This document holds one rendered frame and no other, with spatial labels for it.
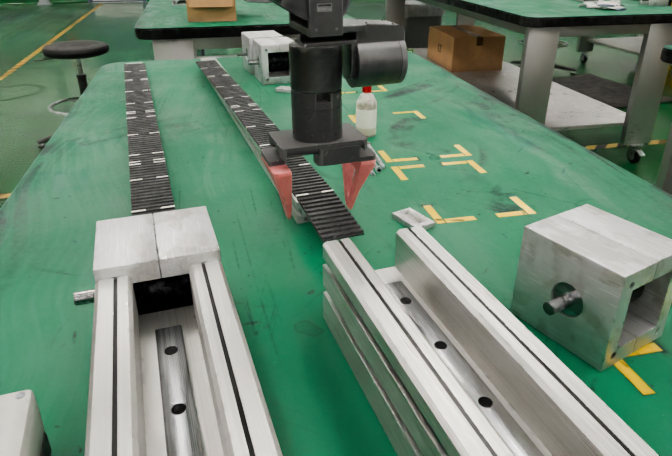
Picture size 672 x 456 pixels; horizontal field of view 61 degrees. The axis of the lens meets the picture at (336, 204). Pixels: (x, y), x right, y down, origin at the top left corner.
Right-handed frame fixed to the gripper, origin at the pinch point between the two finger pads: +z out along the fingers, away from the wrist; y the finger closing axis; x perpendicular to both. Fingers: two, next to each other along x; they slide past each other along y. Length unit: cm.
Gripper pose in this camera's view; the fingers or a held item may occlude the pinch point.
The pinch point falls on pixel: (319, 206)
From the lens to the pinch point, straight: 69.3
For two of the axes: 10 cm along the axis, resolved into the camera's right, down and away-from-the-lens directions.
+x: -3.3, -4.1, 8.5
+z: 0.1, 9.0, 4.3
